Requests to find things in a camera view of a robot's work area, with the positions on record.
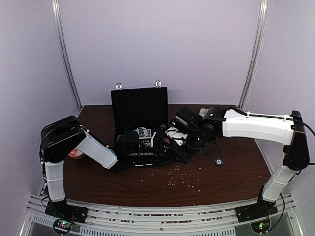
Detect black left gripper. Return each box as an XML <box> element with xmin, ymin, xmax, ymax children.
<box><xmin>126</xmin><ymin>141</ymin><xmax>174</xmax><ymax>168</ymax></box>

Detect blue white playing card box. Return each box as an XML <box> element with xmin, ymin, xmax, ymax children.
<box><xmin>134</xmin><ymin>127</ymin><xmax>152</xmax><ymax>139</ymax></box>

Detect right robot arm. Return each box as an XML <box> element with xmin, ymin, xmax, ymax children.
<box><xmin>165</xmin><ymin>106</ymin><xmax>310</xmax><ymax>222</ymax></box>

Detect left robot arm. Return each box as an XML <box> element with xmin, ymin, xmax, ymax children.
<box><xmin>39</xmin><ymin>116</ymin><xmax>165</xmax><ymax>222</ymax></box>

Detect black poker set case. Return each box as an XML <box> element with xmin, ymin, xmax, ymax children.
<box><xmin>111</xmin><ymin>81</ymin><xmax>172</xmax><ymax>173</ymax></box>

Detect white mug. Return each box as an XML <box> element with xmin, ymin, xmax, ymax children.
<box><xmin>199</xmin><ymin>108</ymin><xmax>209</xmax><ymax>117</ymax></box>

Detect red white patterned bowl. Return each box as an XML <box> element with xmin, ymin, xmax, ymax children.
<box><xmin>68</xmin><ymin>149</ymin><xmax>85</xmax><ymax>160</ymax></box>

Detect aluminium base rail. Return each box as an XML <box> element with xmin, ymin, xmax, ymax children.
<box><xmin>18</xmin><ymin>194</ymin><xmax>306</xmax><ymax>236</ymax></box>

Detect aluminium frame post right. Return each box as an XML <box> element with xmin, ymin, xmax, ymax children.
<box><xmin>238</xmin><ymin>0</ymin><xmax>270</xmax><ymax>111</ymax></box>

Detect aluminium frame post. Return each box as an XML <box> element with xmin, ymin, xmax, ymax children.
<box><xmin>51</xmin><ymin>0</ymin><xmax>83</xmax><ymax>110</ymax></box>
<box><xmin>238</xmin><ymin>0</ymin><xmax>270</xmax><ymax>111</ymax></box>

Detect aluminium frame post left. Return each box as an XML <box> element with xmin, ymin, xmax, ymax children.
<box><xmin>51</xmin><ymin>0</ymin><xmax>83</xmax><ymax>110</ymax></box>

